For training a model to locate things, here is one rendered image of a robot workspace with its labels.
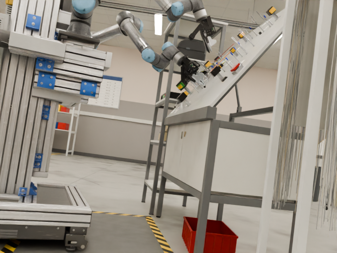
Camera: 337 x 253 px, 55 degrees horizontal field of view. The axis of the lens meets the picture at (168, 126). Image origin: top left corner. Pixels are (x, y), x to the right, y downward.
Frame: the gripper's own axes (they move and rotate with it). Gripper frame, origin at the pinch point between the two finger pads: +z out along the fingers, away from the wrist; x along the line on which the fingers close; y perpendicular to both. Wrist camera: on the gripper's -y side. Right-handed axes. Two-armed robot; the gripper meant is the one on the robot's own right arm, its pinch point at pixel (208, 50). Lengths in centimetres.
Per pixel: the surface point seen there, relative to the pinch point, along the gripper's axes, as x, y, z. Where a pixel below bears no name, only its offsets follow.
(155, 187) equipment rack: 74, -71, 94
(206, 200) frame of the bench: -42, -34, 73
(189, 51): 109, 2, -8
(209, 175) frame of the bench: -39, -28, 62
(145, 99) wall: 750, -87, 49
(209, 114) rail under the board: -33.8, -16.7, 32.0
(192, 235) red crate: -22, -49, 99
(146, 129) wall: 731, -114, 133
